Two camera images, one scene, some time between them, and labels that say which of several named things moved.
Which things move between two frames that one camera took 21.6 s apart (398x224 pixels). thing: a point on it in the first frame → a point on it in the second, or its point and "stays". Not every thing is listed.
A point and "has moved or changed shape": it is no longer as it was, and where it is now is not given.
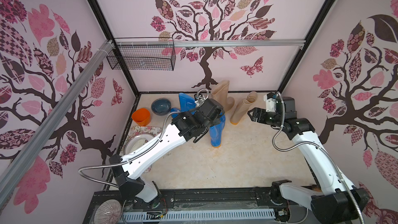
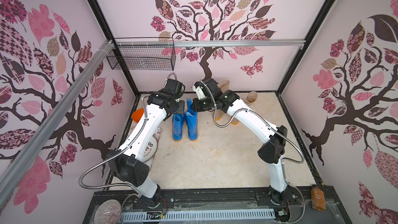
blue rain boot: (186, 103) has moved or changed shape
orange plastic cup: (142, 116) stays
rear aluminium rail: (212, 42) stays
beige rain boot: (243, 107) stays
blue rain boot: (216, 131) has moved or changed shape
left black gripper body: (205, 126) → (179, 107)
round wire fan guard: (110, 212) stays
